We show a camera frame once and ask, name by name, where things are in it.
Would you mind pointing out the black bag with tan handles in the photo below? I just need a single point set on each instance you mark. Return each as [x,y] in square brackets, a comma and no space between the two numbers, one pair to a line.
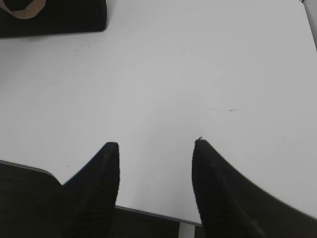
[57,17]

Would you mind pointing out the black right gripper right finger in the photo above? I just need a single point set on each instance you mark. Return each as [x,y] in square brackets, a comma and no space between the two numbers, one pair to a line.
[231,206]

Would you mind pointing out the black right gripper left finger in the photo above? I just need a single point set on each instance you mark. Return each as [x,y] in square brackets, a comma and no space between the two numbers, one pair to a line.
[86,202]

